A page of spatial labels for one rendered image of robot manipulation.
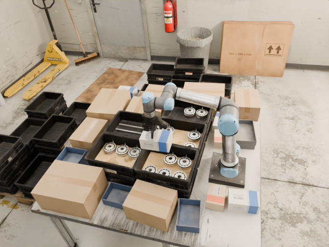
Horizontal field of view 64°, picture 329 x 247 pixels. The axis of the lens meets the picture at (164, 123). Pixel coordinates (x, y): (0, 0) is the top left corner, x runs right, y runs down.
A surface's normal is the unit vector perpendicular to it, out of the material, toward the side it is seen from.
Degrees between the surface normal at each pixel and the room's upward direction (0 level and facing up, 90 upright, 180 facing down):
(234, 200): 0
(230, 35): 80
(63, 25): 90
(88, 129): 0
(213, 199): 0
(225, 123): 85
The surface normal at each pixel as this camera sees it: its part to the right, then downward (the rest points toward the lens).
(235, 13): -0.25, 0.64
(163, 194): -0.07, -0.76
